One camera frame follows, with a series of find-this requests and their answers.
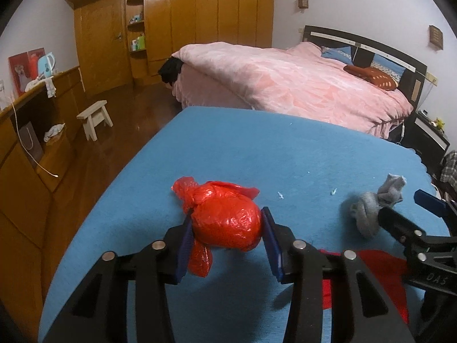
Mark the left wall lamp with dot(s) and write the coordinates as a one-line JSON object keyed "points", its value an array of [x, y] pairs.
{"points": [[303, 4]]}

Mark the light blue electric kettle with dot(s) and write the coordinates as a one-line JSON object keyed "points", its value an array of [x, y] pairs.
{"points": [[46, 65]]}

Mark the wooden wardrobe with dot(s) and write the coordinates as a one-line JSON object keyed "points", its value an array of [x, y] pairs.
{"points": [[123, 42]]}

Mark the blue table cloth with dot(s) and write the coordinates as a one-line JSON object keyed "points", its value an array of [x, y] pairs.
{"points": [[116, 282]]}

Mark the red framed picture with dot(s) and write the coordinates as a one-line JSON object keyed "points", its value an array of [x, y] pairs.
{"points": [[24, 69]]}

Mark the plaid shirt on chair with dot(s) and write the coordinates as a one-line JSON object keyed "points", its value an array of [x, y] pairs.
{"points": [[449, 170]]}

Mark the right wall lamp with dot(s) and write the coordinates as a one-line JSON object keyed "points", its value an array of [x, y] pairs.
{"points": [[436, 38]]}

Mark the yellow plush toy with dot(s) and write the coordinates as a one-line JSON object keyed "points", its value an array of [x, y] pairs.
{"points": [[438, 124]]}

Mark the red plastic bag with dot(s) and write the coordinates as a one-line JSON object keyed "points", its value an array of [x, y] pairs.
{"points": [[223, 215]]}

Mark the brown dotted pillow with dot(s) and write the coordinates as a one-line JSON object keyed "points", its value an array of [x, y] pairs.
{"points": [[374, 76]]}

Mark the black nightstand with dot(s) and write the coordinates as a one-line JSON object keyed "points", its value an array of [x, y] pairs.
{"points": [[429, 144]]}

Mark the left blue pillow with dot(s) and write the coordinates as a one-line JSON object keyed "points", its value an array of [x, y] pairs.
{"points": [[341, 54]]}

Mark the small white wooden stool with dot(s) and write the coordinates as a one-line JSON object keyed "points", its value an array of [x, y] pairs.
{"points": [[93, 116]]}

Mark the wall lamp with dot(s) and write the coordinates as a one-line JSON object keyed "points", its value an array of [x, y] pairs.
{"points": [[436, 38], [303, 4]]}

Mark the wooden side cabinet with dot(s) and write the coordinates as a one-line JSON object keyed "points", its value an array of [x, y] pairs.
{"points": [[37, 132]]}

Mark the right blue pillow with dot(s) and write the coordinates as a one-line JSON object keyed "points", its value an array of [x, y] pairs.
{"points": [[387, 66]]}

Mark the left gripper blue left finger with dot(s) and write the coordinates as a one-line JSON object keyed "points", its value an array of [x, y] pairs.
{"points": [[184, 246]]}

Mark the blue pillow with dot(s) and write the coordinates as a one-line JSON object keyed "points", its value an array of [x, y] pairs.
{"points": [[387, 66], [341, 54]]}

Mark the grey sock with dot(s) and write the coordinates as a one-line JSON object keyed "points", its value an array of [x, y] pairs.
{"points": [[365, 211]]}

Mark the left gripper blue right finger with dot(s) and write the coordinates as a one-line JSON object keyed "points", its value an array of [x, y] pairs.
{"points": [[271, 236]]}

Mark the bed with pink duvet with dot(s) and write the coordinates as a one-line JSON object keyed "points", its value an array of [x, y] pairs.
{"points": [[299, 82]]}

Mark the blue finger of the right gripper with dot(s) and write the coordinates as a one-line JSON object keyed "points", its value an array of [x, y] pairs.
{"points": [[431, 203]]}

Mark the red cloth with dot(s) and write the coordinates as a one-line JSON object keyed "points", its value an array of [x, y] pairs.
{"points": [[388, 271]]}

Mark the black garment on bed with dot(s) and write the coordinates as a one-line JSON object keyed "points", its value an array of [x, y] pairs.
{"points": [[170, 70]]}

